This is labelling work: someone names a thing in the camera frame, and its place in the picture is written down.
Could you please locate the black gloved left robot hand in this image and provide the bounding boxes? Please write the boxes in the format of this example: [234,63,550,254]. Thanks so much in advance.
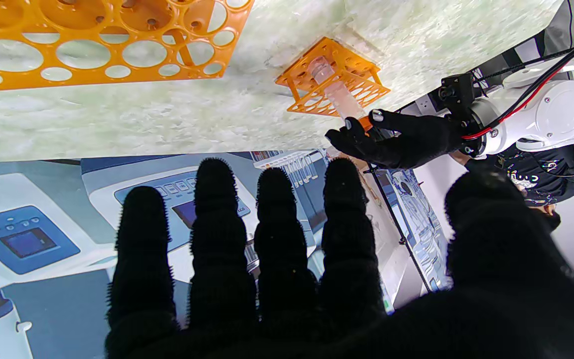
[324,109,467,170]

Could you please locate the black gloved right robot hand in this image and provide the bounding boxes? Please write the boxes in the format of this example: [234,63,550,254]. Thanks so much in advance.
[105,158,574,359]

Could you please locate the clear plastic test tube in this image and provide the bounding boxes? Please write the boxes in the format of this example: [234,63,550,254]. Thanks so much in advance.
[309,56,367,122]

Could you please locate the orange test tube rack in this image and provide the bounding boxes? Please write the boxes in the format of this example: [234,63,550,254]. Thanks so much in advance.
[275,36,391,118]
[0,0,255,94]

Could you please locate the printed workshop backdrop poster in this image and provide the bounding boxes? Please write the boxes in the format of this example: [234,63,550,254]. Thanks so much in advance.
[379,167,453,292]

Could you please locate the black backdrop stand pole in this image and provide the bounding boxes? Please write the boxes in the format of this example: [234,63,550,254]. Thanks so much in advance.
[364,167,433,294]

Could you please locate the person in black printed shirt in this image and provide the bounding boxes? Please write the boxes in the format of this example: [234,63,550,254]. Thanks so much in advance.
[450,142,574,230]

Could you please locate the printed laboratory backdrop poster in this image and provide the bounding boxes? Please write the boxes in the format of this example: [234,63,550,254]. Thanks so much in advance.
[0,150,397,359]

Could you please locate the red left arm cable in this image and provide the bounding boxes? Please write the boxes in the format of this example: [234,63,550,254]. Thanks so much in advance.
[461,41,574,141]

